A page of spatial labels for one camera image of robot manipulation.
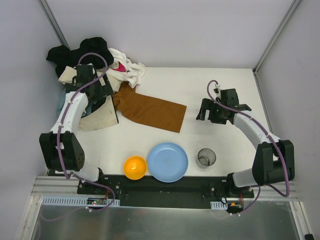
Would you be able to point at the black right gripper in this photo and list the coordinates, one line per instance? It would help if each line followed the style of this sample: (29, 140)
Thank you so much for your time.
(208, 111)

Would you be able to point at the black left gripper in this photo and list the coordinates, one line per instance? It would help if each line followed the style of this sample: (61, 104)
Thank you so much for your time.
(99, 90)

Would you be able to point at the beige zip jacket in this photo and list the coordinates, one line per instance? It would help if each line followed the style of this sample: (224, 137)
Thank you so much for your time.
(103, 117)

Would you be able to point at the brown cloth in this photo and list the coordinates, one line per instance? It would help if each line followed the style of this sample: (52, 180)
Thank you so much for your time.
(149, 111)

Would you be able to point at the black cloth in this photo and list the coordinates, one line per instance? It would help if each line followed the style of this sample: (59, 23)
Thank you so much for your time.
(62, 56)

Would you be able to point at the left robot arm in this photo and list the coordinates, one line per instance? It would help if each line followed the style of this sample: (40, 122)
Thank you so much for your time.
(60, 147)

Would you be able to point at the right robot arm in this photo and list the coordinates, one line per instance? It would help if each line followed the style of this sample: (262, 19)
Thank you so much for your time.
(274, 161)

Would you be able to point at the pink cloth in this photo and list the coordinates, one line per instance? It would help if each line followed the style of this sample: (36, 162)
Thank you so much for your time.
(119, 67)

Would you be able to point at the blue-grey cloth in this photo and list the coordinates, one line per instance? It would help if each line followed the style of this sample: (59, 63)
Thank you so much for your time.
(61, 102)

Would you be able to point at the white cloth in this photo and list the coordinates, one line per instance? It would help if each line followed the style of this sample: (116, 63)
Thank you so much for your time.
(134, 71)

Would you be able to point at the dark transparent cup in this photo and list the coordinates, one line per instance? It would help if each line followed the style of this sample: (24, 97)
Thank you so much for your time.
(206, 158)

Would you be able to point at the light blue plate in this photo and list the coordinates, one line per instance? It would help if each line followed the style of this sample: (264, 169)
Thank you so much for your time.
(167, 162)

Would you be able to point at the orange bowl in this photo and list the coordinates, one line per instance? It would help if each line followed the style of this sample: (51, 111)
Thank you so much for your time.
(135, 168)

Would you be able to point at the left aluminium frame post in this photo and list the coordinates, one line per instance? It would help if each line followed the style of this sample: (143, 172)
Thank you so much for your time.
(53, 22)

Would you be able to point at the aluminium frame post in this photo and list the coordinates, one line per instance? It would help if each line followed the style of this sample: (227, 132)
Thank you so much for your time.
(276, 35)
(53, 22)

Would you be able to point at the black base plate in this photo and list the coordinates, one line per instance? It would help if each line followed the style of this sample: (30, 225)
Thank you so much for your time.
(190, 192)

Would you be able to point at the aluminium front rail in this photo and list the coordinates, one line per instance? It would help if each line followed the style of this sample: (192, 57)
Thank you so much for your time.
(55, 185)

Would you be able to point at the right aluminium frame post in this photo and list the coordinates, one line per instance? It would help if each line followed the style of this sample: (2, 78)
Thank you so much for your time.
(276, 35)

